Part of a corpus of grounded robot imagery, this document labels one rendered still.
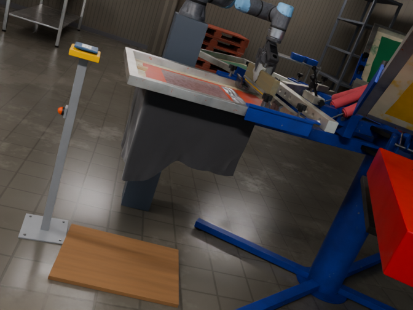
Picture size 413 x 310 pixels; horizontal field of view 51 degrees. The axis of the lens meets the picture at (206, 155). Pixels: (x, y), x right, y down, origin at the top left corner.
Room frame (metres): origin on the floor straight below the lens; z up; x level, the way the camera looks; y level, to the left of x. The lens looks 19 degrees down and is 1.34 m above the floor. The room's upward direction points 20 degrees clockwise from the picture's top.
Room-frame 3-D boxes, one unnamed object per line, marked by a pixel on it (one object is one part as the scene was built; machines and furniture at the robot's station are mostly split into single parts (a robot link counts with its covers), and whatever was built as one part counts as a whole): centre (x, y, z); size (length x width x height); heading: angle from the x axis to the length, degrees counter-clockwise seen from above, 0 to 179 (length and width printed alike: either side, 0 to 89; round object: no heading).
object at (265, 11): (2.13, -0.04, 1.36); 0.11 x 0.11 x 0.08; 32
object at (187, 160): (1.75, 0.07, 0.74); 0.46 x 0.04 x 0.42; 108
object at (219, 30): (8.26, 0.64, 0.43); 1.22 x 0.85 x 0.86; 104
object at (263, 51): (2.06, -0.11, 1.20); 0.09 x 0.08 x 0.12; 18
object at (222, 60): (2.90, -0.24, 1.05); 1.08 x 0.61 x 0.23; 48
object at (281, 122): (1.78, -0.23, 0.98); 0.30 x 0.05 x 0.07; 108
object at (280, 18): (2.06, -0.11, 1.36); 0.09 x 0.08 x 0.11; 32
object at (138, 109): (1.87, 0.36, 0.74); 0.45 x 0.03 x 0.43; 18
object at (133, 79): (1.97, 0.09, 0.97); 0.79 x 0.58 x 0.04; 108
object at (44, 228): (1.90, 0.66, 0.48); 0.22 x 0.22 x 0.96; 18
